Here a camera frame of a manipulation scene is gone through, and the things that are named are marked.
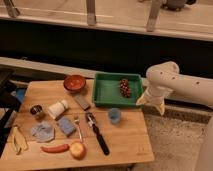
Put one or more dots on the dark grape bunch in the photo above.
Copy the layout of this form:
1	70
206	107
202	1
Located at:
124	88

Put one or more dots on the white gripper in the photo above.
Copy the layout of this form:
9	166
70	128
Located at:
154	96

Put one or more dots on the blue sponge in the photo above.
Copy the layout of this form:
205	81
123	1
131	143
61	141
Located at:
66	126

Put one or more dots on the red bowl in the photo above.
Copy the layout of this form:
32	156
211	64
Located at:
74	83

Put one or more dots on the yellow red apple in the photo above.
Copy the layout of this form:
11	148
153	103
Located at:
78	150

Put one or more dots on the green plastic tray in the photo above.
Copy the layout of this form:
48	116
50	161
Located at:
106	90

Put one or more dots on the blue plastic cup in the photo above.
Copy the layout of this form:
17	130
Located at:
114	115

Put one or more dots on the grey rectangular block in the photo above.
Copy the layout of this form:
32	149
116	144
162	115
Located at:
82	102

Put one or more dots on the white cylindrical bottle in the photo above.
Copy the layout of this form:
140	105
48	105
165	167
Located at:
55	110

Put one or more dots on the red sausage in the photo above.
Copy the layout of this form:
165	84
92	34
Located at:
55	149

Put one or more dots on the blue crumpled cloth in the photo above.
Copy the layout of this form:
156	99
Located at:
43	132

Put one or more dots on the small metal cup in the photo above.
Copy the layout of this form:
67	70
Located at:
37	111

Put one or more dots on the silver fork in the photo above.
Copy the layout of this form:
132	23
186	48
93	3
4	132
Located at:
77	122

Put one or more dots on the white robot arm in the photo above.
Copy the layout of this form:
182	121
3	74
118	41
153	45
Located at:
167	76

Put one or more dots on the yellow banana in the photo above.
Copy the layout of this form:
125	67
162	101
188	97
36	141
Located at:
18	141

